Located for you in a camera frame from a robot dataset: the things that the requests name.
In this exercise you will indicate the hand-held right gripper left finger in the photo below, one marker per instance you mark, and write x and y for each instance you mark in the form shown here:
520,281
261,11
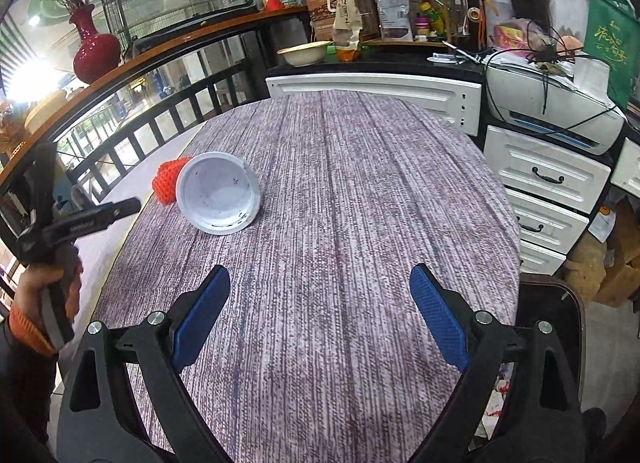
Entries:
200,323

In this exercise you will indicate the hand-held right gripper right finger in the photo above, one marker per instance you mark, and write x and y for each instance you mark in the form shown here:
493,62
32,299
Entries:
440,323

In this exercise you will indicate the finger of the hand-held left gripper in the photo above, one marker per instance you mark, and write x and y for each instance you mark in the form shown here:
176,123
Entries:
100,217

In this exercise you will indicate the purple paper cup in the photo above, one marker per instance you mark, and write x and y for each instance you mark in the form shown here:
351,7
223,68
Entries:
215,193

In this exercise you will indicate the person's left forearm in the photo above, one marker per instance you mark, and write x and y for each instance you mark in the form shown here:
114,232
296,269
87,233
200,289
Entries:
25,338

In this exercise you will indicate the person's left hand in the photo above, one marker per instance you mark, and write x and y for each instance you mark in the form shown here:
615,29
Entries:
30,293

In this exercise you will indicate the red foam fruit net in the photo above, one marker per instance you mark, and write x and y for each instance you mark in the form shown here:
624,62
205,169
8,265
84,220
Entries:
165,183

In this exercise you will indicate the dark chair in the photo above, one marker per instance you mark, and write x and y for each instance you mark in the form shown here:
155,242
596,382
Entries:
550,303

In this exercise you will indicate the red ceramic vase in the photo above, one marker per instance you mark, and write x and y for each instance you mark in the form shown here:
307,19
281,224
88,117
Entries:
95,60

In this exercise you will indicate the grey purple tablecloth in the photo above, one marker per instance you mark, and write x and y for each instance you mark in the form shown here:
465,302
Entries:
350,193

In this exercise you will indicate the wooden counter ledge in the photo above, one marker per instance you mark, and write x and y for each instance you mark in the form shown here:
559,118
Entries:
150,48

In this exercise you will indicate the white drawer cabinet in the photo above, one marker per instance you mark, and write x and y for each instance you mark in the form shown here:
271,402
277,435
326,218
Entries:
545,173

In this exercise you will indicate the cardboard boxes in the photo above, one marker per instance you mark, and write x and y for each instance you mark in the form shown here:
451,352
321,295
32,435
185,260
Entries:
615,268

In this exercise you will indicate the black metal railing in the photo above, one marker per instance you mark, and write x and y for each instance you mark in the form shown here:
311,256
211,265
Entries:
257,73

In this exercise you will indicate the white cabinet door panel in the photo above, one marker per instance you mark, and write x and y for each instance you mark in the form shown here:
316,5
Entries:
375,93

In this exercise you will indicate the white printer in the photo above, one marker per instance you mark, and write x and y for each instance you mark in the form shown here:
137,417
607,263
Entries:
540,103

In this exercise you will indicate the white side drawer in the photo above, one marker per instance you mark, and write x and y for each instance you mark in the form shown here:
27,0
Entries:
627,168

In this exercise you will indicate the beige bowl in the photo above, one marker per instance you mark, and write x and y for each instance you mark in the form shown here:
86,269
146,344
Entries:
302,55

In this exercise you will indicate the black countertop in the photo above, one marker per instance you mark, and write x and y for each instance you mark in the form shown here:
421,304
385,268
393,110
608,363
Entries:
390,63

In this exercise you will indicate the small pink-lidded bottle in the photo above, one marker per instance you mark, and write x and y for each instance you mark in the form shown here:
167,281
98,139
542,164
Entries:
421,29

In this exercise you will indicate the red packaging pile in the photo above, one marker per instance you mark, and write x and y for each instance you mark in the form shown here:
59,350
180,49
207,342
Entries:
512,35

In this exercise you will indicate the yellow bottle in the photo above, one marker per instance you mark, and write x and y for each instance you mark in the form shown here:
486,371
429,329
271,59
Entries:
432,18

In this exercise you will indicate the dark pouch with white label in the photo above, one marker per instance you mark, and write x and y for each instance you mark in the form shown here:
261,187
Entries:
394,13

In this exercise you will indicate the beige paper snack bag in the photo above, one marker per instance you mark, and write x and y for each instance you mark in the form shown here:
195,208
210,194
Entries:
347,18

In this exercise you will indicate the green tote bag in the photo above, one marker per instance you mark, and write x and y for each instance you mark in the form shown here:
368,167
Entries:
607,43

